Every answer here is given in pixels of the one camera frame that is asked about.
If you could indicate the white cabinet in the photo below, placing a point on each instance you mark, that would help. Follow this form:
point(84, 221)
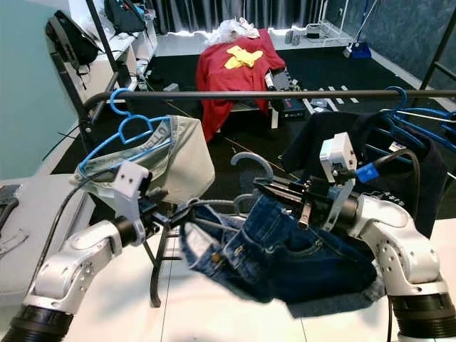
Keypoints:
point(107, 71)

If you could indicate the black metal pole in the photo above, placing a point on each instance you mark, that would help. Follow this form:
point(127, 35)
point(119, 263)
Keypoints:
point(438, 57)
point(103, 46)

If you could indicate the blue broom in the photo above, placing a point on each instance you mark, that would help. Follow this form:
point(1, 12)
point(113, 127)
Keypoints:
point(358, 50)

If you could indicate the black polo shirt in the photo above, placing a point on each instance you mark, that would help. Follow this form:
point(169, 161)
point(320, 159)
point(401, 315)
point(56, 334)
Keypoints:
point(313, 142)

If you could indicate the grey shorts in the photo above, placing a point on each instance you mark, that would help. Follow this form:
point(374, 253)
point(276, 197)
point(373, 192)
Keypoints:
point(189, 160)

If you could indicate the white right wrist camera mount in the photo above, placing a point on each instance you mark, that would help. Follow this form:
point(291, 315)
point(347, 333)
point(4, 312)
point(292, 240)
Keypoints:
point(337, 153)

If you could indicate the blue plastic hanger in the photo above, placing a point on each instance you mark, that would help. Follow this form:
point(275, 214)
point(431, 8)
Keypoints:
point(114, 101)
point(404, 96)

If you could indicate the black backpack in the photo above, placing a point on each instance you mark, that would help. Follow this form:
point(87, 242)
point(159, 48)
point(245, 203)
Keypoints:
point(68, 39)

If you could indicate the black bag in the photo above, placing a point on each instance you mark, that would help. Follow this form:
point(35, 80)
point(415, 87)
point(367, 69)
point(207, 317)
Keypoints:
point(125, 14)

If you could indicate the red cloth with yellow star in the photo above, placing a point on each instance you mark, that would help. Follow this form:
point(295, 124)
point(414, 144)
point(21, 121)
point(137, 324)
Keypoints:
point(221, 85)

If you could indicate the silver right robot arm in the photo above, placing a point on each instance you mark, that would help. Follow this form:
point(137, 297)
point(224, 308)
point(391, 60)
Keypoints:
point(392, 242)

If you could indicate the black metal clothes rack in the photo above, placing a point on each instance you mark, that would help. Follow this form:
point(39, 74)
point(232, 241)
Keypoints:
point(256, 94)

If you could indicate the dark blue denim shorts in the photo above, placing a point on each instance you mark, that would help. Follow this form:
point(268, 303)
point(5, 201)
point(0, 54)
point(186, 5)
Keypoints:
point(285, 256)

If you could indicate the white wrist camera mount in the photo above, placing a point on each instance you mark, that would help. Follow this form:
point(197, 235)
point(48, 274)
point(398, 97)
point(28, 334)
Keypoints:
point(130, 182)
point(337, 153)

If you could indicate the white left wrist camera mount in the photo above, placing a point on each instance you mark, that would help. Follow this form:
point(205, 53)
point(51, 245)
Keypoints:
point(130, 182)

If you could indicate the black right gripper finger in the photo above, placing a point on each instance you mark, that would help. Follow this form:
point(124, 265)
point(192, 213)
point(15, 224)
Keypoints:
point(285, 202)
point(278, 188)

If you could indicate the black curtain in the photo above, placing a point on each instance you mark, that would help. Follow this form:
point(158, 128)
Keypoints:
point(199, 11)

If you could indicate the white plastic bag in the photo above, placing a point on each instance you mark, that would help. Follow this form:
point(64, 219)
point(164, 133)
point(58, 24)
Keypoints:
point(235, 30)

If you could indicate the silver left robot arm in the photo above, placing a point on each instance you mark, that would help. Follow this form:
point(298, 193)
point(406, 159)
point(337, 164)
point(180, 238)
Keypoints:
point(75, 274)

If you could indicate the black equipment box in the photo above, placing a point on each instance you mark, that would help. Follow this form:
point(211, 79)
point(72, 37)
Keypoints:
point(286, 96)

